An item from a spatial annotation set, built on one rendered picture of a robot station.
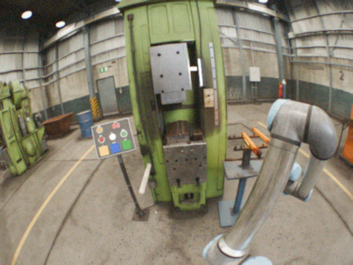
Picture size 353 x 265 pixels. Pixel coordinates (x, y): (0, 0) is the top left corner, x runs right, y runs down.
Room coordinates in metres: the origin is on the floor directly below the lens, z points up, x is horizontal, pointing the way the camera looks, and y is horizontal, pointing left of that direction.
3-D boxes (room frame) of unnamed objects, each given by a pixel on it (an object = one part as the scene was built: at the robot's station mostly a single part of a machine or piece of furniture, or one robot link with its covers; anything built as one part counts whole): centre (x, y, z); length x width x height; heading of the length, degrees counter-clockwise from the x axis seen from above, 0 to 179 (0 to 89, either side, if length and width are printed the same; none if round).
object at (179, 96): (1.42, -0.02, 1.32); 0.42 x 0.20 x 0.10; 177
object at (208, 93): (1.32, -0.33, 1.27); 0.09 x 0.02 x 0.17; 87
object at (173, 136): (1.42, -0.02, 0.96); 0.42 x 0.20 x 0.09; 177
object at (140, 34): (1.58, 0.27, 1.15); 0.44 x 0.26 x 2.30; 177
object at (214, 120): (1.55, -0.40, 1.15); 0.44 x 0.26 x 2.30; 177
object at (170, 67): (1.42, -0.06, 1.56); 0.42 x 0.39 x 0.40; 177
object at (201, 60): (1.32, -0.30, 1.83); 0.07 x 0.04 x 0.90; 87
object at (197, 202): (1.43, -0.07, 0.23); 0.55 x 0.37 x 0.47; 177
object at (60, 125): (5.40, 5.80, 0.42); 1.89 x 1.20 x 0.85; 90
